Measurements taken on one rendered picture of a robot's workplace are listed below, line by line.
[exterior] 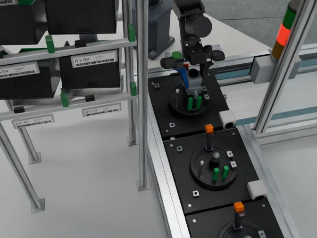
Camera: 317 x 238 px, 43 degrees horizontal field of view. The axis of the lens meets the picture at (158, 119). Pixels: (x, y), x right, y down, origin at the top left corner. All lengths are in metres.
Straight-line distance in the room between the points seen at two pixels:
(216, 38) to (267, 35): 1.44
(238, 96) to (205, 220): 0.51
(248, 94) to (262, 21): 1.83
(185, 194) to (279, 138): 0.40
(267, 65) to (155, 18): 0.52
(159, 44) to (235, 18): 1.67
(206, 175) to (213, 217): 0.12
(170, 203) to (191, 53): 0.42
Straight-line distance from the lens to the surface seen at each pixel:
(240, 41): 1.72
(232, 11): 3.27
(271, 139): 1.36
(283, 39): 1.05
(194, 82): 1.22
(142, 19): 0.75
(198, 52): 1.14
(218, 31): 1.75
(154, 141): 1.24
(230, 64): 1.47
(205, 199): 1.14
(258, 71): 1.10
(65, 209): 1.26
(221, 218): 1.13
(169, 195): 1.16
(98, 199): 1.26
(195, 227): 1.11
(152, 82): 1.37
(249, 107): 1.42
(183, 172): 1.18
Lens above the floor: 2.00
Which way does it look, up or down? 54 degrees down
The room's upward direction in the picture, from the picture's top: 3 degrees clockwise
